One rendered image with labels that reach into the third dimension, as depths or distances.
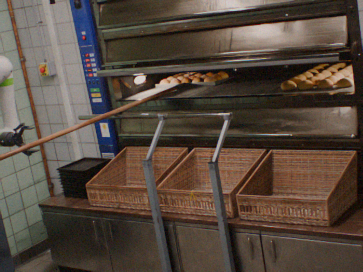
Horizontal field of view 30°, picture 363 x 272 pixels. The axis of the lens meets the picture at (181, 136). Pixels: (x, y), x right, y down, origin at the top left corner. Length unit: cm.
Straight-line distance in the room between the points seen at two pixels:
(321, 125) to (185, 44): 103
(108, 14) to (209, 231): 170
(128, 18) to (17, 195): 172
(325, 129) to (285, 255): 78
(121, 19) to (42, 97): 110
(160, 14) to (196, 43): 32
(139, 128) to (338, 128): 151
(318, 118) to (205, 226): 92
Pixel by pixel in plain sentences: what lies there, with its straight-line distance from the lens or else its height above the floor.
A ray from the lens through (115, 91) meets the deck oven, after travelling 489.
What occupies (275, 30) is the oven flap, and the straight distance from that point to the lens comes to 405.
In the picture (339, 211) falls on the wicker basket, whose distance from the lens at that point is 377.
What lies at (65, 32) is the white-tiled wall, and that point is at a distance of 508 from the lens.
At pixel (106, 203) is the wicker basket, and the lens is 454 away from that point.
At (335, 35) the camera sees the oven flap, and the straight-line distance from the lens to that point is 387.
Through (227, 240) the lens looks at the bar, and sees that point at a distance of 389.
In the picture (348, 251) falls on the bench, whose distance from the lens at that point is 361.
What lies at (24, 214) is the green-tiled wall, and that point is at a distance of 552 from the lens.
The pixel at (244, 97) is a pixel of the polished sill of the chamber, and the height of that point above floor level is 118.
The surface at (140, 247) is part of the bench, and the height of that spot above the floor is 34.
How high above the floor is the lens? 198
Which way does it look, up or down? 13 degrees down
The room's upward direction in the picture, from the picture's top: 10 degrees counter-clockwise
